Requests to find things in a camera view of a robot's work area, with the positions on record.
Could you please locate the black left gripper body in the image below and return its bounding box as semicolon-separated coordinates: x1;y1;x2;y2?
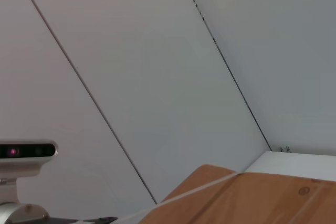
48;216;118;224

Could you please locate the brown cardboard box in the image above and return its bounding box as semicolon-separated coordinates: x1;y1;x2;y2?
139;164;336;224

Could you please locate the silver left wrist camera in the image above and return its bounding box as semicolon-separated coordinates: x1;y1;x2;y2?
0;140;59;205

